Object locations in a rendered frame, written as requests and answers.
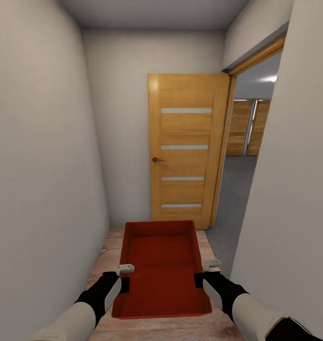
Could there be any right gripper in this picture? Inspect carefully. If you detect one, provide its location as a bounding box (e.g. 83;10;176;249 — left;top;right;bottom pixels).
194;272;207;288

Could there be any storage box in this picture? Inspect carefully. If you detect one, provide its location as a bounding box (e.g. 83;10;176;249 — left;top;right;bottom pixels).
111;220;212;320

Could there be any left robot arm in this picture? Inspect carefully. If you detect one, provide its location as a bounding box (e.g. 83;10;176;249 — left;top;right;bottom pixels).
27;264;135;341

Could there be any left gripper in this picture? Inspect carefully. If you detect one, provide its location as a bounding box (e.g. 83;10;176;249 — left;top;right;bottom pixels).
120;277;130;293

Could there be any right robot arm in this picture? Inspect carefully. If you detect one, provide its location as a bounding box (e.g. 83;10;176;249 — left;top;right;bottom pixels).
194;259;323;341

